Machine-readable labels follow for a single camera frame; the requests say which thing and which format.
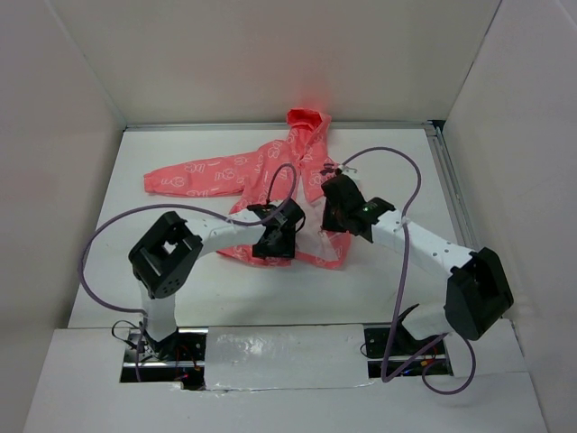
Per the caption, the pink hooded kids jacket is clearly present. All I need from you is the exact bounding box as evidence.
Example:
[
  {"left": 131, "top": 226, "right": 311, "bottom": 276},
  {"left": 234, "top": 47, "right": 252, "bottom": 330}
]
[{"left": 143, "top": 108, "right": 352, "bottom": 270}]

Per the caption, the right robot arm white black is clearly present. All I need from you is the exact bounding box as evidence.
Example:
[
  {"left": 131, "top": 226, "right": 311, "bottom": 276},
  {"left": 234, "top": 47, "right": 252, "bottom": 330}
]
[{"left": 322, "top": 174, "right": 514, "bottom": 354}]

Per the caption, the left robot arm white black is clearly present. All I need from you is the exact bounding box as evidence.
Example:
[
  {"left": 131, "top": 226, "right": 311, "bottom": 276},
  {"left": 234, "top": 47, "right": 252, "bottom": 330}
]
[{"left": 128, "top": 199, "right": 306, "bottom": 360}]

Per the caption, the white taped cover panel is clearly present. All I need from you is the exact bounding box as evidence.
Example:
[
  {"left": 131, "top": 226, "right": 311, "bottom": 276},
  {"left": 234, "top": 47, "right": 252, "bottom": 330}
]
[{"left": 205, "top": 324, "right": 371, "bottom": 392}]

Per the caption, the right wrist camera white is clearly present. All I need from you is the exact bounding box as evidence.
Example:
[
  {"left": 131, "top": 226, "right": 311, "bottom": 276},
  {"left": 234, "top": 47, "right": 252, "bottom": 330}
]
[{"left": 333, "top": 164, "right": 358, "bottom": 178}]

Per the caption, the aluminium frame rail right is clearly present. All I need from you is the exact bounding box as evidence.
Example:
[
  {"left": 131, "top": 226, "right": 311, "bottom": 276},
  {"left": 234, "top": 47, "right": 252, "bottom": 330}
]
[{"left": 422, "top": 119, "right": 505, "bottom": 319}]

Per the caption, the aluminium frame rail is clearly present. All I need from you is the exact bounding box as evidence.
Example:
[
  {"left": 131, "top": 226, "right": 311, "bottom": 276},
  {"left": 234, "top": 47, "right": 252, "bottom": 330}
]
[
  {"left": 422, "top": 119, "right": 505, "bottom": 319},
  {"left": 124, "top": 121, "right": 435, "bottom": 133}
]

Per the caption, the aluminium frame rail back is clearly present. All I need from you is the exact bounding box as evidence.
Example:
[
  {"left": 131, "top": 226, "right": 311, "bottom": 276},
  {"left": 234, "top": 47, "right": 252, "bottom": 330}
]
[{"left": 124, "top": 121, "right": 435, "bottom": 133}]

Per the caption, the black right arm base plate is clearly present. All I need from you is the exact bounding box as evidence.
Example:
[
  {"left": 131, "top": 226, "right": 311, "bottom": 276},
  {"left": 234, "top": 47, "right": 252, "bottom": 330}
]
[{"left": 360, "top": 324, "right": 453, "bottom": 379}]

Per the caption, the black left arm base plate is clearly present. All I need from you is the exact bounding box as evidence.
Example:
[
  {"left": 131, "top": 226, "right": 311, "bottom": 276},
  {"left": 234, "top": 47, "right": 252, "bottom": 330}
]
[{"left": 111, "top": 320, "right": 207, "bottom": 392}]

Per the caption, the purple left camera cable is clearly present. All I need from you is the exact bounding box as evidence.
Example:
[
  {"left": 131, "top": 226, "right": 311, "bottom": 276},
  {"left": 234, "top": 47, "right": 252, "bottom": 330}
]
[{"left": 78, "top": 162, "right": 299, "bottom": 384}]

